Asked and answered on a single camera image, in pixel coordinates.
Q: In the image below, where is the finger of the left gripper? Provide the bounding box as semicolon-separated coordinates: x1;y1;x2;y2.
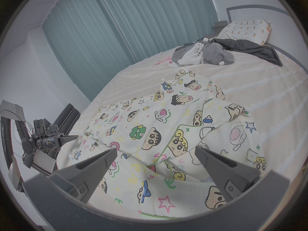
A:
60;135;80;144

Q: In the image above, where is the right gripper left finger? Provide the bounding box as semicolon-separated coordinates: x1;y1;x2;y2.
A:
49;148;118;205

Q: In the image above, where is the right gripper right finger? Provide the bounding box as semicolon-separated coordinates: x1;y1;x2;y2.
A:
194;145;262;200

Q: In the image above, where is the white printed pyjama top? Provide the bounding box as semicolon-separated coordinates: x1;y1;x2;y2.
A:
68;69;268;220

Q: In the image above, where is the bed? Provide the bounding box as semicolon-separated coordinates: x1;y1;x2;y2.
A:
58;5;308;221

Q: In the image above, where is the blue-green curtain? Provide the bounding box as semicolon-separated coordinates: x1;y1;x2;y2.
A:
93;0;218;63
42;0;139;103

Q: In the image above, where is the grey and white garment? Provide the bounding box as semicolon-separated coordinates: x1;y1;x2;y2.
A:
172;42;235;66

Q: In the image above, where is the pink garment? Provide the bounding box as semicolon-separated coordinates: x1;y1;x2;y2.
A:
155;56;174;65

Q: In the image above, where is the black garment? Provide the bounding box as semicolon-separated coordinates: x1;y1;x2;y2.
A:
212;38;283;67

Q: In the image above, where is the dark grey garment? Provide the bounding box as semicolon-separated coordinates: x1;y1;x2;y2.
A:
179;39;212;48

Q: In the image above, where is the white printed pillow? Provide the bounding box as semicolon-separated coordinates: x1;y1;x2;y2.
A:
217;19;273;46

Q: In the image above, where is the grey bedside table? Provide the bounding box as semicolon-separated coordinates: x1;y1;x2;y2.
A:
211;21;228;37

